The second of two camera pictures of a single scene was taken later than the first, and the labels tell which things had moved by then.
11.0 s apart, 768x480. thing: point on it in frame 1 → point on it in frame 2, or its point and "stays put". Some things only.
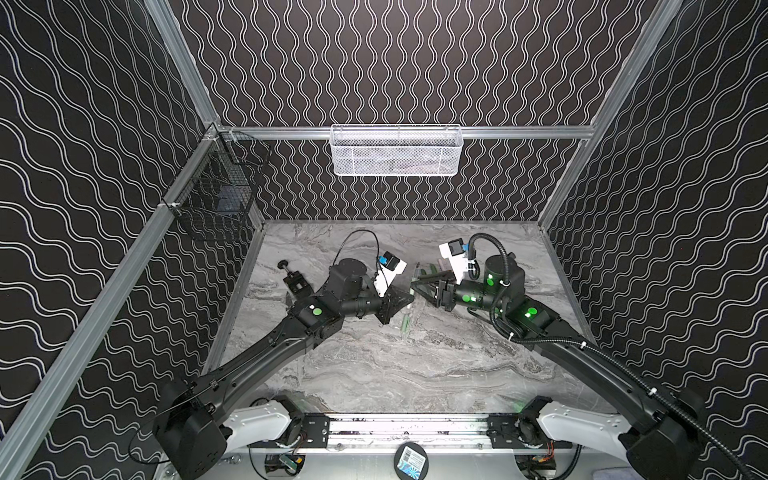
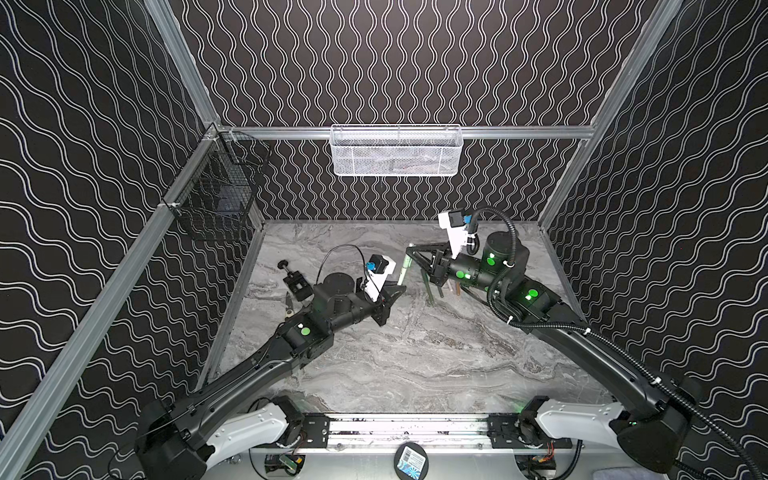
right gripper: [447, 293] → [440, 266]
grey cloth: [617, 473] stays put
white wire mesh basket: [396, 150] stays put
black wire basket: [215, 192] stays put
